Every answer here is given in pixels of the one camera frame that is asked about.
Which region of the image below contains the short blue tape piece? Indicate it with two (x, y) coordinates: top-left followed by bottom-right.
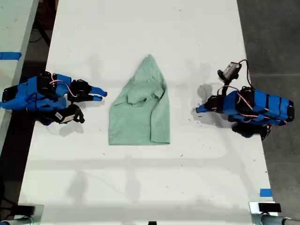
(259, 188), (273, 198)

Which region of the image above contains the grey black camera box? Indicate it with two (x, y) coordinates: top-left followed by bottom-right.
(222, 61), (242, 79)

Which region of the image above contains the black floor cable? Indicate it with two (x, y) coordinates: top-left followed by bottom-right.
(29, 22), (53, 47)
(0, 182), (15, 221)

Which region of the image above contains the pale green t-shirt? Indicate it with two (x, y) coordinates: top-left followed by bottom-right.
(108, 54), (171, 146)

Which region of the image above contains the long blue tape strip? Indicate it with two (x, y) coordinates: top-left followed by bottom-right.
(0, 52), (23, 61)

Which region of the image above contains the black camera cable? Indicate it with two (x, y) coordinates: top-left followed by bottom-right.
(238, 59), (255, 90)

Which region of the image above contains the white side table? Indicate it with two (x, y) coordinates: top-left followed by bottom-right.
(0, 0), (40, 150)

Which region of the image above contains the black camera stalk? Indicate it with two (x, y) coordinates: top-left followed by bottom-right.
(67, 104), (86, 124)
(217, 69), (235, 95)

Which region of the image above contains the metal table clamp bracket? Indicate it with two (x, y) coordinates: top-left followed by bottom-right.
(248, 201), (300, 225)
(0, 203), (45, 225)

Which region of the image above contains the black camera box white label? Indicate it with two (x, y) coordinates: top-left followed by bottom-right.
(54, 109), (79, 125)

